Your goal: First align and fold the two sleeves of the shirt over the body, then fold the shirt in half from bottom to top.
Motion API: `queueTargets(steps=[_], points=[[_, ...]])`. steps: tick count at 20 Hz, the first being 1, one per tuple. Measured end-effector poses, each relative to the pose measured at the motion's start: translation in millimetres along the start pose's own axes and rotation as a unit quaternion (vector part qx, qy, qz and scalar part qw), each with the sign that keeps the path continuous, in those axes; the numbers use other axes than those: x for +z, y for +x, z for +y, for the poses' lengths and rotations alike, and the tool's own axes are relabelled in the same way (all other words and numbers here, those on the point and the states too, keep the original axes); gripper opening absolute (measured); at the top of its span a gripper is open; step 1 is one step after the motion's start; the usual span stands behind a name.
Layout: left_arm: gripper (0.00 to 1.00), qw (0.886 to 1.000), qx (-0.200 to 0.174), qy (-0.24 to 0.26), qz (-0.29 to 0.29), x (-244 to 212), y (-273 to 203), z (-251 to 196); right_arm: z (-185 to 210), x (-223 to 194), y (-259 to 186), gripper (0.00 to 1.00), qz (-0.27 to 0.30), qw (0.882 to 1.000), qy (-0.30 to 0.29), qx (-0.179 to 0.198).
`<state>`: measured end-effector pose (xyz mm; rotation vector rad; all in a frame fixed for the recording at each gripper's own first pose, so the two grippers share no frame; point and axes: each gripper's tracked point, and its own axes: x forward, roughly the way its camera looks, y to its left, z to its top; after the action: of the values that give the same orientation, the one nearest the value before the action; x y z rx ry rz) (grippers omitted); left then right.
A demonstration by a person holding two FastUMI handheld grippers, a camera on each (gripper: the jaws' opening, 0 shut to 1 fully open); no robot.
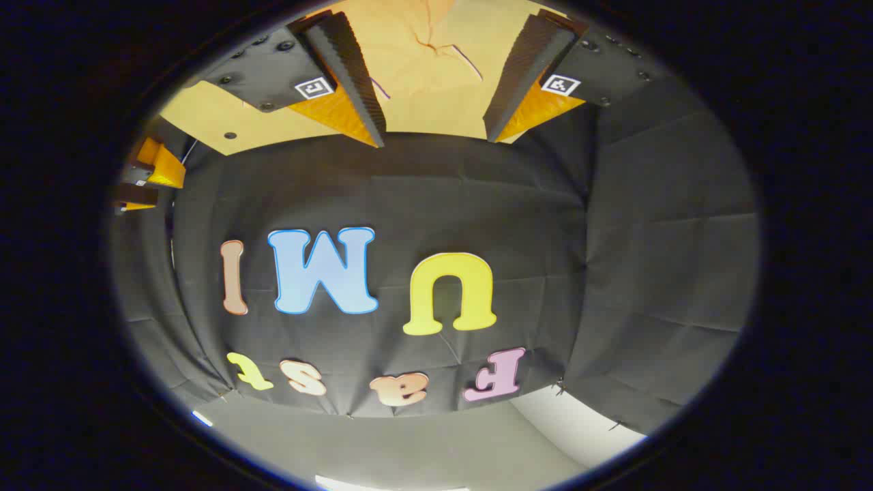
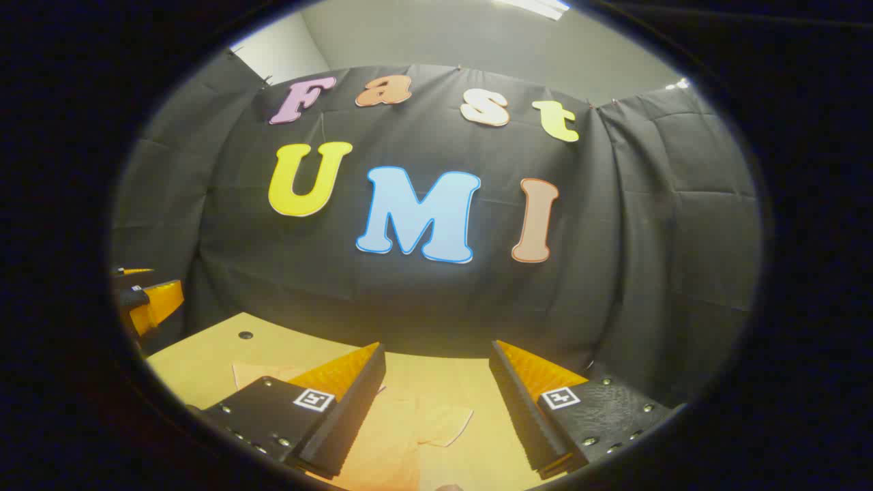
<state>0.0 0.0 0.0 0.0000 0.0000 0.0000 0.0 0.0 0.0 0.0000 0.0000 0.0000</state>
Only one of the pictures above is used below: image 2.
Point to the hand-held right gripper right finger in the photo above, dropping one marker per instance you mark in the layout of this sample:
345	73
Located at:
522	409

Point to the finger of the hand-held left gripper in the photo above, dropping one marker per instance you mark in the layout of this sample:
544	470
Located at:
162	303
133	271

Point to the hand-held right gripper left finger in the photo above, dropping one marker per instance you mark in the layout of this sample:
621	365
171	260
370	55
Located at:
354	409

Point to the orange T-shirt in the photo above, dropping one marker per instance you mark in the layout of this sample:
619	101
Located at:
399	436

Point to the black backdrop cloth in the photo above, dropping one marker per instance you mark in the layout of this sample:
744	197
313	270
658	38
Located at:
423	300

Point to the ceiling light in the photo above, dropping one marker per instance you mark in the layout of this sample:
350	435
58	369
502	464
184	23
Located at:
535	7
679	84

